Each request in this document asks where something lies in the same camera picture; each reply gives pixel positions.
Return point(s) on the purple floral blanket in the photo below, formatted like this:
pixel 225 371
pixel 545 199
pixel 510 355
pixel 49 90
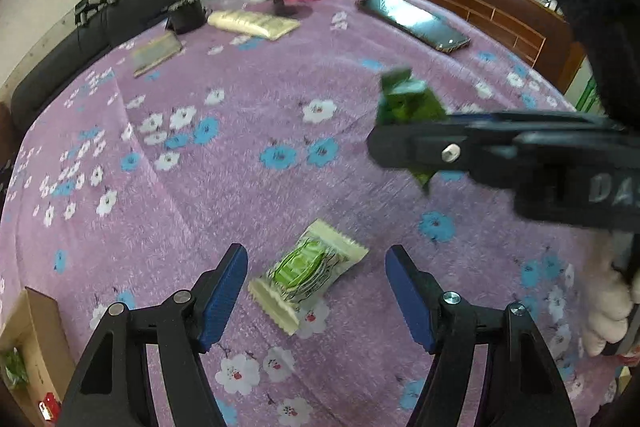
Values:
pixel 250 167

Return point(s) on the red snack packet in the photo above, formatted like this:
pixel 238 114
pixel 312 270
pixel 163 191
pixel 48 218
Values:
pixel 47 407

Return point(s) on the person's right hand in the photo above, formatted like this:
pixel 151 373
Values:
pixel 607 307

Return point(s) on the person's right forearm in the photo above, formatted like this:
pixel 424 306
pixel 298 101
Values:
pixel 595 7

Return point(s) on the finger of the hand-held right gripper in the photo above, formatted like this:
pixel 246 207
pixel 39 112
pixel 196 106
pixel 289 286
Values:
pixel 525 119
pixel 415 147

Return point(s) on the pale green and white packet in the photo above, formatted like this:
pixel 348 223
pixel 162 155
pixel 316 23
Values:
pixel 305 277

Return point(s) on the black clips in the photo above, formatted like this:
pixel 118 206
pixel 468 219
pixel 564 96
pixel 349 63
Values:
pixel 97 2

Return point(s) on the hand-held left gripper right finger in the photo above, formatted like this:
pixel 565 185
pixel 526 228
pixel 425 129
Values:
pixel 407 297

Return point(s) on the bright green snack packet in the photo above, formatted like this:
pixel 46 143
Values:
pixel 15 367

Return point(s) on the wooden bench back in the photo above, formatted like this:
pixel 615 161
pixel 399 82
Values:
pixel 475 7

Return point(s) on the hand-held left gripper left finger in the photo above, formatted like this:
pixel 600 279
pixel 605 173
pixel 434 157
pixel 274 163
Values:
pixel 225 297

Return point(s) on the dark green snack packet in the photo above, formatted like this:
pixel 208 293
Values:
pixel 407 97

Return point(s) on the grey card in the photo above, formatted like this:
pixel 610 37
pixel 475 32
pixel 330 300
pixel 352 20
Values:
pixel 155 52

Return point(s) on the black smartphone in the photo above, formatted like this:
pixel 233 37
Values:
pixel 415 23

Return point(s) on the cardboard box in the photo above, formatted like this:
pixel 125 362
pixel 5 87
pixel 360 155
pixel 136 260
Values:
pixel 32 347

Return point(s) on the small black box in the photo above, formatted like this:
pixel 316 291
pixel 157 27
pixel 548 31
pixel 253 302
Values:
pixel 187 14

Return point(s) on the cream wafer packet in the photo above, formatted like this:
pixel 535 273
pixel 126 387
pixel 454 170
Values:
pixel 252 23

